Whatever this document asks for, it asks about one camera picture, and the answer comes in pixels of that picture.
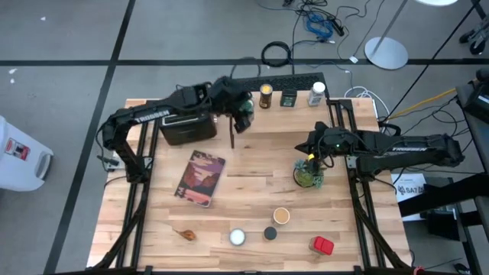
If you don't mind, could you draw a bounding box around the dark green spice tin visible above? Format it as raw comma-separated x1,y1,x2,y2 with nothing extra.
280,89,298,108

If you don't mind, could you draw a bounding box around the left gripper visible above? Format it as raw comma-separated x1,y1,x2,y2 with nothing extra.
209,76,254,134

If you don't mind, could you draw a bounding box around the black device box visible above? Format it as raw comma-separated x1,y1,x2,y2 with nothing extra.
461,82,489,124

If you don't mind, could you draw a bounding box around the floral candle tin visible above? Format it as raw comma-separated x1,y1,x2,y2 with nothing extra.
228,228,247,247

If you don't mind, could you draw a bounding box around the white-lid spice jar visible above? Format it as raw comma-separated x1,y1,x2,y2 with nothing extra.
307,81,326,107

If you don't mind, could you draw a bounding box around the round tan-top tin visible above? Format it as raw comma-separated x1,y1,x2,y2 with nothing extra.
272,206,291,226

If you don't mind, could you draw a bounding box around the red-lid spice jar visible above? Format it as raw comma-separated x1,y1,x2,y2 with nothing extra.
308,235,335,257

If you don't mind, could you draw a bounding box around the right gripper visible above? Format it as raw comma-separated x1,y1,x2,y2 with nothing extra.
294,121,358,171

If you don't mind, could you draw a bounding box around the black table frame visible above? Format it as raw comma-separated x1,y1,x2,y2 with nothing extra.
86,98,413,275

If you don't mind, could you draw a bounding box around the black cable bundle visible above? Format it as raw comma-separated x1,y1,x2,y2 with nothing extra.
254,0,383,64

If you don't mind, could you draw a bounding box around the white cable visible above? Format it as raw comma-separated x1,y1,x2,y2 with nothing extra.
343,86,390,115

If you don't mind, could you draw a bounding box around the yellow cable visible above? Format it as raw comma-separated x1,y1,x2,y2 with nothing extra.
389,88,458,118

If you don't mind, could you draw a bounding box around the blue cable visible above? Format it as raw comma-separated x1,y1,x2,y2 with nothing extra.
304,13,335,39

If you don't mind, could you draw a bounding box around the yellow-lid spice jar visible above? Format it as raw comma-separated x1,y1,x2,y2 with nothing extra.
258,83,274,110

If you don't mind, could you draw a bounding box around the white lamp shade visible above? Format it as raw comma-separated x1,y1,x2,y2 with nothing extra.
414,0,459,7

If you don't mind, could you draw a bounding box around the landscape cover book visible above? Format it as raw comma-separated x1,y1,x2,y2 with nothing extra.
174,149,226,208

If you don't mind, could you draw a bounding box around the white paper sign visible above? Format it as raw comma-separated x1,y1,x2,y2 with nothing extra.
390,173,427,222

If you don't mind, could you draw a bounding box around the green-lid spice jar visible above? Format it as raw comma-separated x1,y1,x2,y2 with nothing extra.
239,98,256,120

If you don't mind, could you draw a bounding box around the black metal stand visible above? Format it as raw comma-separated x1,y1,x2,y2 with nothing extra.
397,173,489,230

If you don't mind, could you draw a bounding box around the black mesh panel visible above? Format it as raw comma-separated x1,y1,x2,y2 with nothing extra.
244,72,330,95

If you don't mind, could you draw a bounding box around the black caster wheel frame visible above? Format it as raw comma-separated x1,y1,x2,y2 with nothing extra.
458,22,489,57

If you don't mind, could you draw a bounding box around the potted succulent plant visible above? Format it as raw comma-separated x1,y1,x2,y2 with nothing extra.
293,157,329,189

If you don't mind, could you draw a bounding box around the white plastic bin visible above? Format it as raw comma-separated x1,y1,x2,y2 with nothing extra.
0,115,54,192

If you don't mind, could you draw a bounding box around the black toaster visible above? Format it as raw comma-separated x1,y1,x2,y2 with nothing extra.
158,110,219,147

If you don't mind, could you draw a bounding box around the grey lamp stand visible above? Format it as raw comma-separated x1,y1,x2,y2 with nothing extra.
364,0,410,71

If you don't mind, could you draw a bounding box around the coiled black cable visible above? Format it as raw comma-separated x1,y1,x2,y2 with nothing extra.
261,40,293,69

